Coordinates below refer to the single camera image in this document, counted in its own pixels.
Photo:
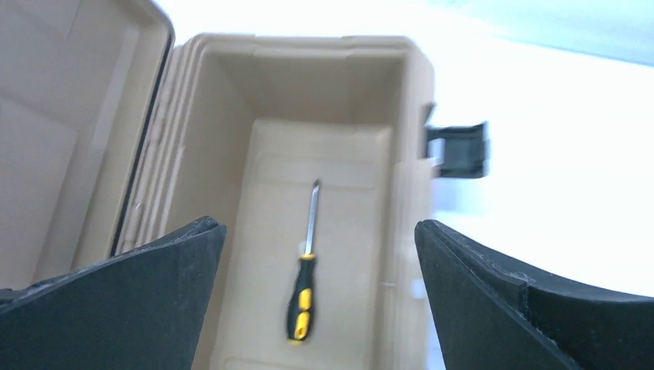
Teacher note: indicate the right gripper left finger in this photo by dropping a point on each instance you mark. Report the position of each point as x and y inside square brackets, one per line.
[142, 309]

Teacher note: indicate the tan plastic toolbox bin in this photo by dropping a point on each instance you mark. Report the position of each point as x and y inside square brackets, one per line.
[112, 137]

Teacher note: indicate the black far toolbox latch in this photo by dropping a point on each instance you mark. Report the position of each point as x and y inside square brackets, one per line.
[464, 150]

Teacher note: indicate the yellow black handled screwdriver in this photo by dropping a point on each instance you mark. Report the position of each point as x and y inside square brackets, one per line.
[301, 304]

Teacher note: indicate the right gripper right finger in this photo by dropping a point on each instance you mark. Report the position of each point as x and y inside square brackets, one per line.
[493, 311]

